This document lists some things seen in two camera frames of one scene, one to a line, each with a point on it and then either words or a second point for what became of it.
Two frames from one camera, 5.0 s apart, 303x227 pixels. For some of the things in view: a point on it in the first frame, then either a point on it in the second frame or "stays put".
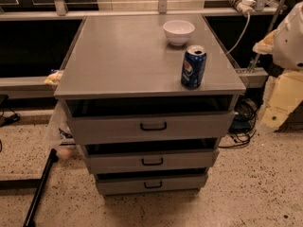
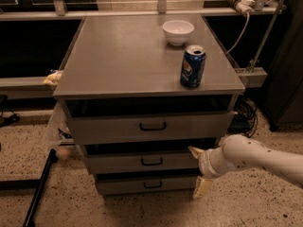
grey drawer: x=151 y=160 stays put
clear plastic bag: x=61 y=134 stays put
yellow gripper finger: x=284 y=90 → x=211 y=163
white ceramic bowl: x=178 y=31 stays put
